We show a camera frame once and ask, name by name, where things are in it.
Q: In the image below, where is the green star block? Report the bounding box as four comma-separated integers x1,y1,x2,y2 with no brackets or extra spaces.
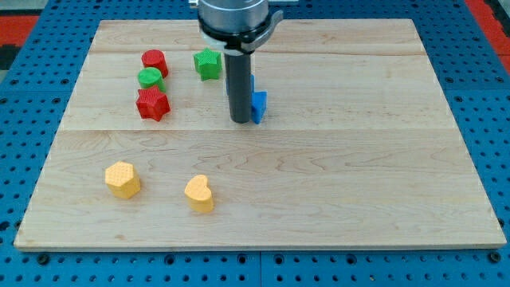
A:
193,48,222,81

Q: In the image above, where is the wooden board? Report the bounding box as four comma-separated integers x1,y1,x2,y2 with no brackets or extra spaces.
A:
14,19,507,252

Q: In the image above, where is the blue block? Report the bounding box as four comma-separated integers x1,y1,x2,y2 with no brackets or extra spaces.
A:
226,74,268,124

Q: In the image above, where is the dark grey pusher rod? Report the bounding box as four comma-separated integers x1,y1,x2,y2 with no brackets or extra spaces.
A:
224,54,252,124

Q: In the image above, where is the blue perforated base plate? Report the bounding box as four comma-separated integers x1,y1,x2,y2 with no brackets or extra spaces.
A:
1,0,509,286

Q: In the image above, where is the yellow heart block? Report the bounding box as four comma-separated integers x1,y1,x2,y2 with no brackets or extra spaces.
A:
184,175,214,213

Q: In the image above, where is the green cylinder block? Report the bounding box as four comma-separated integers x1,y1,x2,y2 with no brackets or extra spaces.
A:
137,67,167,92

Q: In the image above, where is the red cylinder block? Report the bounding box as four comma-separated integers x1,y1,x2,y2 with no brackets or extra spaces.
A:
141,49,169,78

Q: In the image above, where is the red star block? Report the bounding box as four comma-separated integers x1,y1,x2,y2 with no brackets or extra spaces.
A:
135,86,171,122

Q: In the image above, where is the yellow hexagon block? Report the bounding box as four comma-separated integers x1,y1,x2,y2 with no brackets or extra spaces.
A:
104,161,141,199

